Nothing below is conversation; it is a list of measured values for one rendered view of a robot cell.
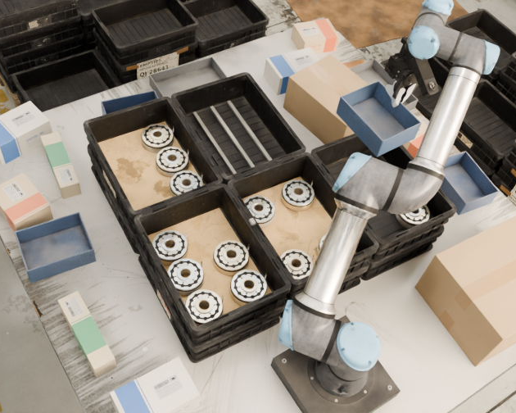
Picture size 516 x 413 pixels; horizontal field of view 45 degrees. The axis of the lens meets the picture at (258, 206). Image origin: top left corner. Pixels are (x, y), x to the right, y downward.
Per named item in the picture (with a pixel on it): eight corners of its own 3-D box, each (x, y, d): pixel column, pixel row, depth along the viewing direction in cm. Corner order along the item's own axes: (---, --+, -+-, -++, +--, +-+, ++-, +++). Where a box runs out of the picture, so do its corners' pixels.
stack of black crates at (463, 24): (510, 102, 341) (540, 53, 314) (472, 120, 329) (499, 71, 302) (459, 57, 359) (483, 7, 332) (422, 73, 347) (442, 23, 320)
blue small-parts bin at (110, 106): (155, 103, 236) (154, 89, 230) (167, 132, 228) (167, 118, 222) (102, 115, 230) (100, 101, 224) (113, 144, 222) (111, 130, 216)
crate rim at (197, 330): (292, 291, 172) (293, 287, 170) (193, 338, 161) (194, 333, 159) (224, 186, 190) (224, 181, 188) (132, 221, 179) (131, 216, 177)
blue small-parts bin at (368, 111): (414, 138, 187) (422, 122, 182) (376, 157, 182) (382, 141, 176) (373, 96, 196) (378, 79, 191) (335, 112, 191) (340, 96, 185)
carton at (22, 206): (-7, 204, 202) (-12, 190, 196) (27, 187, 207) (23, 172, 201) (19, 238, 196) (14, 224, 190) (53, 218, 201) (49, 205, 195)
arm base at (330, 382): (377, 378, 176) (387, 367, 168) (336, 407, 171) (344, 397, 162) (345, 334, 182) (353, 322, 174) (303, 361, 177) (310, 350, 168)
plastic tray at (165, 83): (211, 65, 251) (212, 56, 247) (235, 98, 242) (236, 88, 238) (149, 83, 241) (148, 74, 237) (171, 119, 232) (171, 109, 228)
